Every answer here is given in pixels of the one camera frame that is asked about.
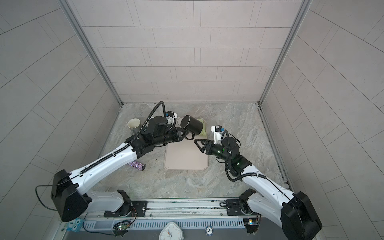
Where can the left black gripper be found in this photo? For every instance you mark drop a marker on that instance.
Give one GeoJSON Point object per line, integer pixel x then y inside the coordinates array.
{"type": "Point", "coordinates": [177, 136]}

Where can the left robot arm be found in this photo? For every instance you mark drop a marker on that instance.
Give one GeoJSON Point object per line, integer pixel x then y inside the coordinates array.
{"type": "Point", "coordinates": [71, 191]}

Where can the round blue badge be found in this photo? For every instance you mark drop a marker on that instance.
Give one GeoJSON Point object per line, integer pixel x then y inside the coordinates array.
{"type": "Point", "coordinates": [209, 231]}

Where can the white kitchen timer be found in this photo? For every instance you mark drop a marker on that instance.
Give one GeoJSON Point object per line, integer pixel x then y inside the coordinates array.
{"type": "Point", "coordinates": [171, 232]}

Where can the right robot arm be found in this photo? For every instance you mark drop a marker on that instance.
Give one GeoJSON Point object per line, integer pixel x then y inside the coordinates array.
{"type": "Point", "coordinates": [293, 212]}

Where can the light green mug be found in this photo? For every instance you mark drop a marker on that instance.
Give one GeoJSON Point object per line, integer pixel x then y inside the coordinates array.
{"type": "Point", "coordinates": [204, 130]}

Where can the black mug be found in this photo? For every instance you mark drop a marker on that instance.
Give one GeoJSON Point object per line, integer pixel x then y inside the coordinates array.
{"type": "Point", "coordinates": [192, 125]}

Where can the circuit board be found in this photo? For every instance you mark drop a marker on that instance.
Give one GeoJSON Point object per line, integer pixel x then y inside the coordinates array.
{"type": "Point", "coordinates": [122, 226]}
{"type": "Point", "coordinates": [251, 225]}

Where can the left circuit board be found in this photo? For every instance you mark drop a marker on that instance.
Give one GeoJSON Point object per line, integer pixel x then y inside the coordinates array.
{"type": "Point", "coordinates": [122, 226]}

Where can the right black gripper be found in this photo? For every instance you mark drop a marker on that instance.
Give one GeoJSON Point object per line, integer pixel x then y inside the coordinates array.
{"type": "Point", "coordinates": [208, 143]}

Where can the right circuit board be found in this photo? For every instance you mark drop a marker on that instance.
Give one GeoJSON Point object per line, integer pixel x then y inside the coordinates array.
{"type": "Point", "coordinates": [251, 225]}

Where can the aluminium mounting rail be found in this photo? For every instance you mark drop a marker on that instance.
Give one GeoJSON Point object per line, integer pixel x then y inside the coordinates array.
{"type": "Point", "coordinates": [192, 207]}

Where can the purple glitter tube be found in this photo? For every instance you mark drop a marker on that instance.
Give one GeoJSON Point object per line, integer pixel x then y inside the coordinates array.
{"type": "Point", "coordinates": [138, 165]}

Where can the blue tag block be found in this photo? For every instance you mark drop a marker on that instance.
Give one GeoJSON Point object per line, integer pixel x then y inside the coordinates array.
{"type": "Point", "coordinates": [75, 225]}

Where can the beige plastic tray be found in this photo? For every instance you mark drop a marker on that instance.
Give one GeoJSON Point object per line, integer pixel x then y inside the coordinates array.
{"type": "Point", "coordinates": [185, 155]}

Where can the grey mug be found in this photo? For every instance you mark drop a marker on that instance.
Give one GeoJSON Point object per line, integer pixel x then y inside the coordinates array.
{"type": "Point", "coordinates": [134, 125]}

